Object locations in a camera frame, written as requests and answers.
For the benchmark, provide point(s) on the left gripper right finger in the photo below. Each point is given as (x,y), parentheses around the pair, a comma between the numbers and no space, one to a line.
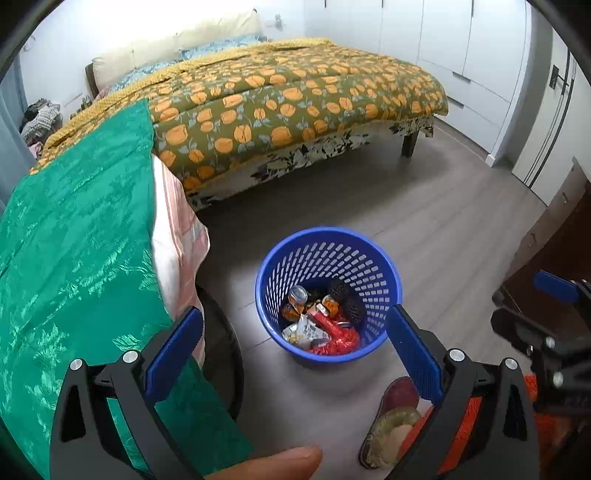
(482,425)

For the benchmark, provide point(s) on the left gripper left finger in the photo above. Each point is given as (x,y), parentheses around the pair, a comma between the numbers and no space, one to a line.
(85,443)

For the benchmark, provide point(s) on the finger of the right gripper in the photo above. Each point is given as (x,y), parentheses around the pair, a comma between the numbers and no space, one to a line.
(556,287)

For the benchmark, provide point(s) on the red knotted plastic bag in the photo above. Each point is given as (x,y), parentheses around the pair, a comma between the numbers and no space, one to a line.
(343,341)

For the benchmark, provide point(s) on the orange snack bag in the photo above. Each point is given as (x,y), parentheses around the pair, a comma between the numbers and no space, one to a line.
(331,306)

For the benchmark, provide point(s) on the crushed orange soda can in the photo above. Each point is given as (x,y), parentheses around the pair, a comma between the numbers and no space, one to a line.
(297,298)

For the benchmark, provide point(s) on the black knitted item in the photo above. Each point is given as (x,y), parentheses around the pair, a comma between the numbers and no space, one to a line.
(351,303)

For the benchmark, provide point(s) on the red long snack wrapper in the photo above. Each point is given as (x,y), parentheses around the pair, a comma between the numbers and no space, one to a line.
(326,323)

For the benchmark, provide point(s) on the burger print snack wrapper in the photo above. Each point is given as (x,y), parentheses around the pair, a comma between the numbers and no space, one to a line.
(305,334)

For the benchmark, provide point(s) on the blue plastic trash basket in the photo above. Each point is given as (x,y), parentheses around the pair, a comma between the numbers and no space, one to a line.
(336,262)

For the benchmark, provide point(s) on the person left hand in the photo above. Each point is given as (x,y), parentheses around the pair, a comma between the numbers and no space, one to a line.
(295,464)

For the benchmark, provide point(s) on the dark wooden cabinet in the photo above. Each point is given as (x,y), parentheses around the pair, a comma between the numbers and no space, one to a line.
(558,243)

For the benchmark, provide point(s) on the maroon slipper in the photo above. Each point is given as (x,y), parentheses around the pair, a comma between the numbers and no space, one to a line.
(395,419)

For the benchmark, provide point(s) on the green satin tablecloth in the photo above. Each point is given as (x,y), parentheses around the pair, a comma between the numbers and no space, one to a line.
(77,275)

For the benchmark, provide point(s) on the pink striped under cloth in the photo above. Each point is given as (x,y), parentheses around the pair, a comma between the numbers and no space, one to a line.
(180,243)

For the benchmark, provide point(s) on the white wardrobe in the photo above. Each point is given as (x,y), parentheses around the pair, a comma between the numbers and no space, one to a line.
(477,49)

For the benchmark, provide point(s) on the grey-blue curtain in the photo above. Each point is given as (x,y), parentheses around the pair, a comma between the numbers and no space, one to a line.
(15,157)

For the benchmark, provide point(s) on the pile of clothes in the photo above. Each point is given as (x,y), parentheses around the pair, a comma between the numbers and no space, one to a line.
(41,119)

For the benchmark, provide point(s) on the orange floral bed quilt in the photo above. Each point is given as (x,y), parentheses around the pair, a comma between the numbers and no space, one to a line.
(242,116)

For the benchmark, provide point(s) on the cream pillow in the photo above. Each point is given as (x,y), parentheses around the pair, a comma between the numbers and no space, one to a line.
(105,70)

